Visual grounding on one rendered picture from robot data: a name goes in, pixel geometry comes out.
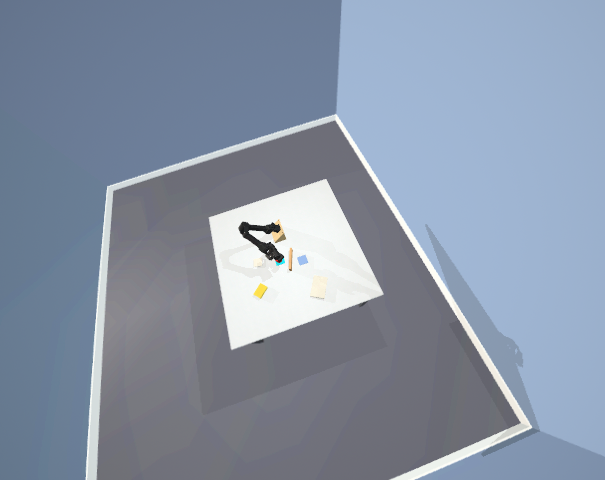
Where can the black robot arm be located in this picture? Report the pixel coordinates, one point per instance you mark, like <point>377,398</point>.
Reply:
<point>262,246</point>

